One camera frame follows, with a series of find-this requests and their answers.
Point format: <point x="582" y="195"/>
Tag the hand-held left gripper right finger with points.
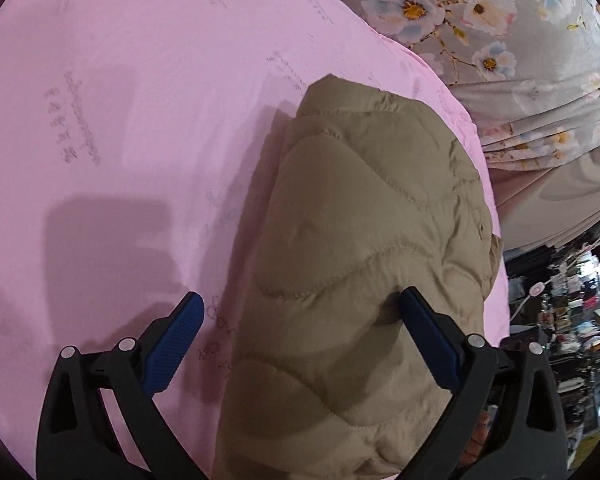
<point x="430" y="340"/>

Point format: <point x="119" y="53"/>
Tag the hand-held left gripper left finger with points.
<point x="176" y="345"/>

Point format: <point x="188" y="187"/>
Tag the olive quilted jacket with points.
<point x="350" y="240"/>

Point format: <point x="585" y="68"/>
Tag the pink round tag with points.
<point x="535" y="288"/>

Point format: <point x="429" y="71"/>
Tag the cluttered goods pile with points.
<point x="580" y="320"/>

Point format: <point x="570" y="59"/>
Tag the beige pleated cloth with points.
<point x="555" y="200"/>

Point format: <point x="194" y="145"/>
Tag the pink bed sheet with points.
<point x="130" y="110"/>

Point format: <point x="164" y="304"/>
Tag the grey floral cloth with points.
<point x="520" y="35"/>

